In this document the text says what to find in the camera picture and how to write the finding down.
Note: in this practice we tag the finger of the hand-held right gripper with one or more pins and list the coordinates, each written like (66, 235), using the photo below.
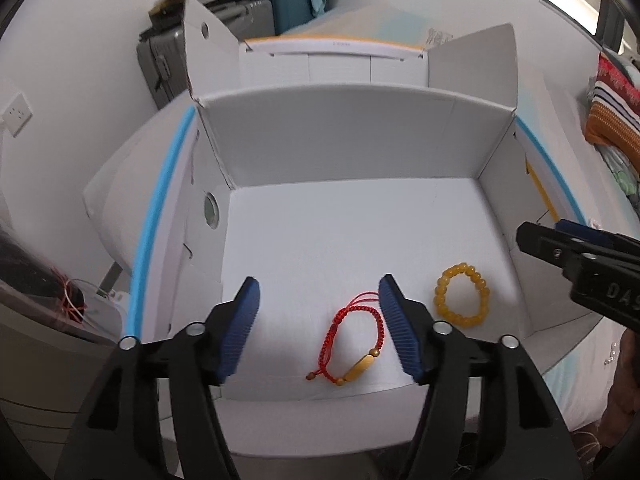
(547, 246)
(582, 231)

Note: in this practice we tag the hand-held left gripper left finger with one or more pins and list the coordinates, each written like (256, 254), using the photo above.
(241, 330)

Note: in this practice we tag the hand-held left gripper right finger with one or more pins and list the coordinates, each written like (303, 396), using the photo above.
(400, 331)

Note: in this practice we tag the white cardboard box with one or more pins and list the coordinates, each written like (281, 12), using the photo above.
(130, 200)
(350, 240)

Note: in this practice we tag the person's right forearm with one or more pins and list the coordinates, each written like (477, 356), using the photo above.
(625, 385)

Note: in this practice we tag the green patterned cloth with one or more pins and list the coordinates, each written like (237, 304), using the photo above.
(622, 175)

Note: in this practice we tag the pale blue bed sheet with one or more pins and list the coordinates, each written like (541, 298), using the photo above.
(580, 370)

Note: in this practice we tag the striped knitted pillow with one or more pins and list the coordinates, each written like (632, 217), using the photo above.
(615, 105)

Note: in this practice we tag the clear plastic bag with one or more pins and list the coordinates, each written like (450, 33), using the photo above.
(30, 280)

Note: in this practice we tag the silver grey suitcase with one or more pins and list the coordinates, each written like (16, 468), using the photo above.
(160, 67)

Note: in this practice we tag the dark grey suitcase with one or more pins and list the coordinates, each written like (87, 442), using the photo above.
(250, 15)

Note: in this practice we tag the teal suitcase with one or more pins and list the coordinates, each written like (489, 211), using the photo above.
(287, 0)

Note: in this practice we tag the white wall socket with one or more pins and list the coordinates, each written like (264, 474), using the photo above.
(15, 114)

